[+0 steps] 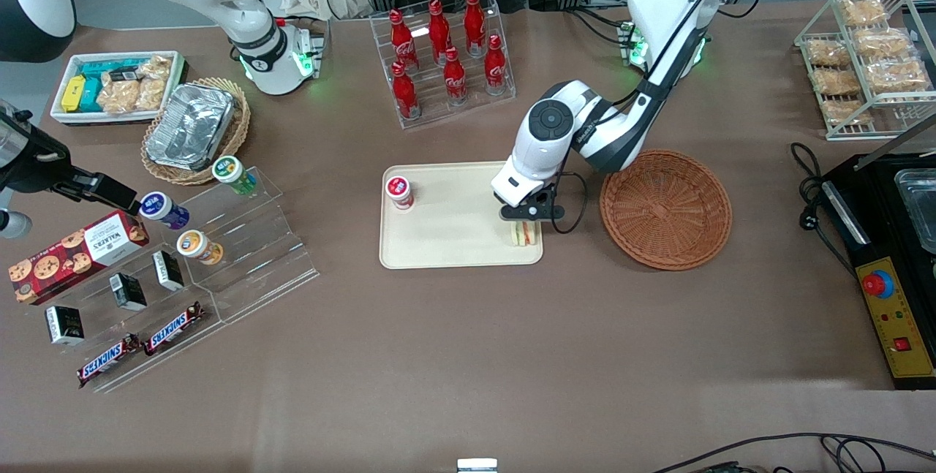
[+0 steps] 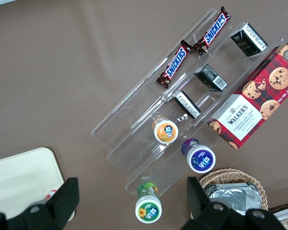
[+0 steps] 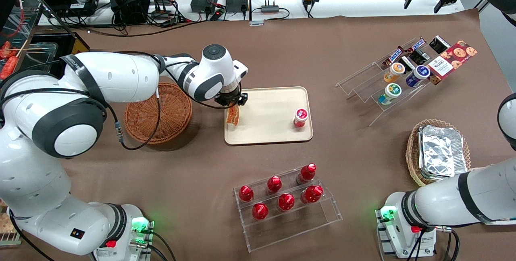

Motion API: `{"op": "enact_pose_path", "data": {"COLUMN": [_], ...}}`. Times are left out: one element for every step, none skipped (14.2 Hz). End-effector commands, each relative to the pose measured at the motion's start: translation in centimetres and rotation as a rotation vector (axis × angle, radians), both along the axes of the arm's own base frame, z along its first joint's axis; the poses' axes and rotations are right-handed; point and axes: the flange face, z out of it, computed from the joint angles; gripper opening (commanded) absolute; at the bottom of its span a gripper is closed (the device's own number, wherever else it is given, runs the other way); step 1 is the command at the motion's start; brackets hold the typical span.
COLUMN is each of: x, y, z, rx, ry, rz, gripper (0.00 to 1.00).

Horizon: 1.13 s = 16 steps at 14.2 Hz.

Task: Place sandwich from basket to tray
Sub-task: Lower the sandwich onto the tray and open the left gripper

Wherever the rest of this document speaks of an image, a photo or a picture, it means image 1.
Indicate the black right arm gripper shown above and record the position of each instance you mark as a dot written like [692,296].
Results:
[35,170]

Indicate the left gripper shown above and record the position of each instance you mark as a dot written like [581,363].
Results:
[542,198]

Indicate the triangle sandwich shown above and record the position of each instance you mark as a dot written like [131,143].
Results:
[523,235]

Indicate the arm base box green light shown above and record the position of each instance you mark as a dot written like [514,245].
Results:
[308,53]
[630,45]

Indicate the cream plastic tray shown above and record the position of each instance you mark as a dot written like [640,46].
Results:
[453,239]

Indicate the aluminium foil tray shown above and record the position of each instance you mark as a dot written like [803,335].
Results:
[190,126]

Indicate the round brown wicker basket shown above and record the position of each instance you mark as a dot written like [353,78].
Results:
[665,210]

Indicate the light wicker basket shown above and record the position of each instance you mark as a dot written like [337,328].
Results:
[238,129]

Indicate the blue lid cup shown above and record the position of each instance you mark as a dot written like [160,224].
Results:
[161,208]

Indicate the red Walkers cookie box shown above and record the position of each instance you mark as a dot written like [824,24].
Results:
[73,254]

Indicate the white plastic bin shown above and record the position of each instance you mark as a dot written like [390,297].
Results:
[66,116]

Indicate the brown snack bag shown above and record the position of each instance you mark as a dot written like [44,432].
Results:
[151,91]
[118,98]

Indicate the small black box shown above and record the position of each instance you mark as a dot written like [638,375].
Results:
[168,270]
[128,292]
[66,324]

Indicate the yellow snack box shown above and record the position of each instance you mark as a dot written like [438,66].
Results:
[73,93]

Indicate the orange lid cup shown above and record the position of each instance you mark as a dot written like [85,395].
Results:
[196,245]

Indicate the teal snack box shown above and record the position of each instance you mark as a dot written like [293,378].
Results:
[102,67]

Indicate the green lid cup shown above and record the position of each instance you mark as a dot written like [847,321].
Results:
[232,172]

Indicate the red lid cup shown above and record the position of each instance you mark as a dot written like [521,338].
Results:
[398,191]

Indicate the clear acrylic bottle rack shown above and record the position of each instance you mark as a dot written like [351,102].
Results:
[439,111]

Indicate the Snickers chocolate bar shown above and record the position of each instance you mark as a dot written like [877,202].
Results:
[108,361]
[174,328]

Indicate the red cola bottle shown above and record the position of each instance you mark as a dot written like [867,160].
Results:
[439,31]
[404,93]
[455,78]
[403,42]
[474,20]
[495,67]

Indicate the clear acrylic tiered stand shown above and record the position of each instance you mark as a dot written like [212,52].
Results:
[256,254]

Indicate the small white device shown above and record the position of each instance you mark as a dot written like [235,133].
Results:
[477,466]

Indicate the clear bag of crackers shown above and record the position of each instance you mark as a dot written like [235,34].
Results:
[848,112]
[898,75]
[864,11]
[881,42]
[837,82]
[828,53]

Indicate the black sealing machine yellow panel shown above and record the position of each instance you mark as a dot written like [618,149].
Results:
[885,239]

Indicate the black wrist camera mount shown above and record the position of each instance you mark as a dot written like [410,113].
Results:
[541,211]

